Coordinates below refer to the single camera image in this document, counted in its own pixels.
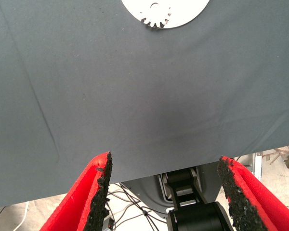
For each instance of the small steel gear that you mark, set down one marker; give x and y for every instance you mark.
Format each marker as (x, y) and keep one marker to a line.
(155, 18)

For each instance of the aluminium frame post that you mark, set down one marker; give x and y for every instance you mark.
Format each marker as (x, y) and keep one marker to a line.
(257, 166)

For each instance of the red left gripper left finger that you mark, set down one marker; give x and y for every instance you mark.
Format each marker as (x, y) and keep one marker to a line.
(72, 211)

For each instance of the grey robot base cover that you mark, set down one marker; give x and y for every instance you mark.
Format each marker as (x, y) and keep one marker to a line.
(144, 192)

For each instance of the dark grey table cloth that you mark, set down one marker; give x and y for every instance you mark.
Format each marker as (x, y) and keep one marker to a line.
(135, 96)

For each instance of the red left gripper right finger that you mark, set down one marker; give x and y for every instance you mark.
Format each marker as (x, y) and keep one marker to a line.
(260, 207)

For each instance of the round metal plate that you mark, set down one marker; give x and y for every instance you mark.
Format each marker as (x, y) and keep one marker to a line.
(187, 14)

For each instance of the small black box red light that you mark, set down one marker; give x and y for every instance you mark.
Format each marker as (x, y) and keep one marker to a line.
(110, 223)

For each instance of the black jointed robot torso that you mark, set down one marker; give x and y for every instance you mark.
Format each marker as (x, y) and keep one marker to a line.
(200, 216)

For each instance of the light wooden stick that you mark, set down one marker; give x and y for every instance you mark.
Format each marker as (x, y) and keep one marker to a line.
(281, 151)

